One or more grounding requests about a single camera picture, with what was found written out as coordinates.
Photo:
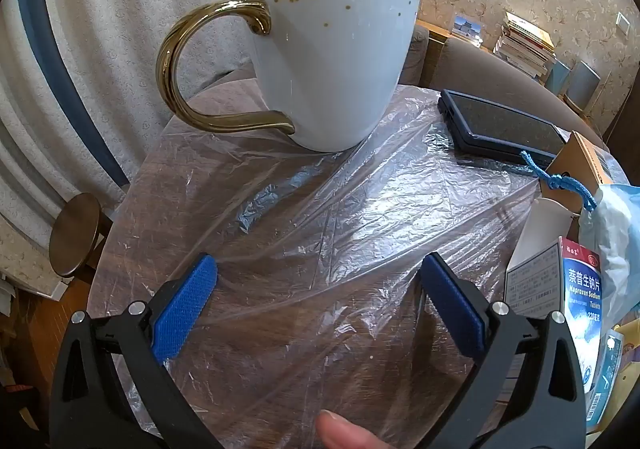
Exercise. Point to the clear plastic box teal label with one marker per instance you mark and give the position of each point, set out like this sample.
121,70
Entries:
610,379

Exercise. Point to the white wall switch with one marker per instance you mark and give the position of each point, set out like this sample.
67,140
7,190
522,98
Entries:
623,21

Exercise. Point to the person's left hand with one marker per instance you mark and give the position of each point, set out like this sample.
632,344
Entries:
345,431

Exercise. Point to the brown cardboard box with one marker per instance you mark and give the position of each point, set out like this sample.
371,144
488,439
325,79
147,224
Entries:
575,164

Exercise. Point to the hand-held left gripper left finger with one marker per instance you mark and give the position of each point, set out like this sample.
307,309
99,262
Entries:
190,299

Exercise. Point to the round wooden stool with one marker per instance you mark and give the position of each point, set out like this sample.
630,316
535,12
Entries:
75,234

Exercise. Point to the blue and white medicine box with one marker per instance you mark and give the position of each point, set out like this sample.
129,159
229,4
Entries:
585,299

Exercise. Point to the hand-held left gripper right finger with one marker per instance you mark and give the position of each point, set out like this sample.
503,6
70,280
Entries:
457,309

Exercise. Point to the large grey speaker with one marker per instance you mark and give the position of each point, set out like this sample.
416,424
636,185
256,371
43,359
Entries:
582,84

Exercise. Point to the stack of books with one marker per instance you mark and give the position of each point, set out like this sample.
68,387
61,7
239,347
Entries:
525,49

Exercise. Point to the white patterned curtain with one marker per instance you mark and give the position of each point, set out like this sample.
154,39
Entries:
125,4

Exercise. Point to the building photo in clear frame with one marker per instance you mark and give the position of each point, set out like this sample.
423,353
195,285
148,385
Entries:
467,31

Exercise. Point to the blue curtain strip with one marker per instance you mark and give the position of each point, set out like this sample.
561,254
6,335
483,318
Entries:
75,79

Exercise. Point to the black rectangular tray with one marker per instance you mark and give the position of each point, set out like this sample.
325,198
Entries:
510,124

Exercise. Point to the small grey speaker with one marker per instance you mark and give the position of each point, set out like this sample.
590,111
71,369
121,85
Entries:
559,76

